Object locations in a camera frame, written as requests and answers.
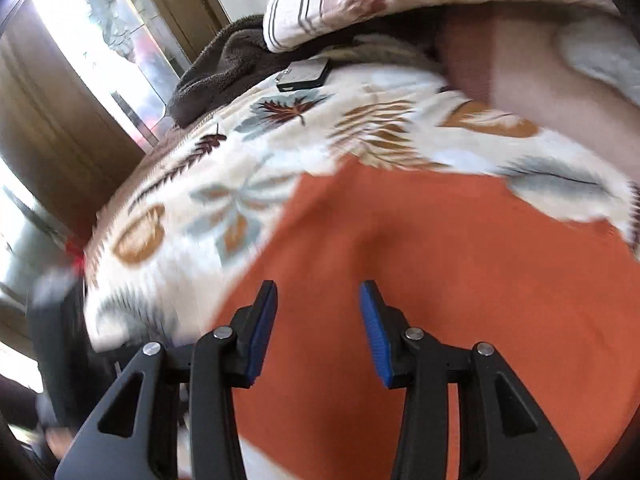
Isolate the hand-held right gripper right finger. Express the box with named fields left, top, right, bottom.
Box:
left=359, top=280, right=581, bottom=480

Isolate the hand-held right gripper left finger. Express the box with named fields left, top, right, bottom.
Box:
left=54, top=280, right=279, bottom=480

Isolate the orange knit sweater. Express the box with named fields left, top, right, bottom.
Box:
left=232, top=152, right=640, bottom=480

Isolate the leaf printed blanket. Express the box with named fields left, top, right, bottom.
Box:
left=82, top=57, right=640, bottom=480

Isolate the brown fuzzy blanket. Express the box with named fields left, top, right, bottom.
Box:
left=166, top=14, right=351, bottom=128

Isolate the black flat device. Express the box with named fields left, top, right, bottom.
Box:
left=276, top=57, right=332, bottom=93

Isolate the pink quilted backrest cushion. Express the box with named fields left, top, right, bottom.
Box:
left=435, top=2, right=621, bottom=126

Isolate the stained glass window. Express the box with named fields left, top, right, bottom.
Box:
left=30, top=0, right=201, bottom=148

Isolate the grey quilted pillow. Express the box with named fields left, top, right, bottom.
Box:
left=555, top=12, right=640, bottom=106

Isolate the wooden window frame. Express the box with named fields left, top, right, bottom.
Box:
left=0, top=0, right=231, bottom=231

